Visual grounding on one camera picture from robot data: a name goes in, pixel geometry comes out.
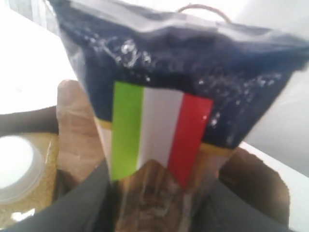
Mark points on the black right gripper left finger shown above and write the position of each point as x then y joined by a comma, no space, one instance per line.
86,208

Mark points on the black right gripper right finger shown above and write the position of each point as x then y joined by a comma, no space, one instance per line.
223,211

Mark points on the brown paper bag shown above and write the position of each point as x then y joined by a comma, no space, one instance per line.
256,178

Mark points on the yellow millet bottle white cap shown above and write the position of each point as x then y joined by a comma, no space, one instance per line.
28,170

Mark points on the spaghetti packet dark blue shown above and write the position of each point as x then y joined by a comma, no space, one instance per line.
173,96

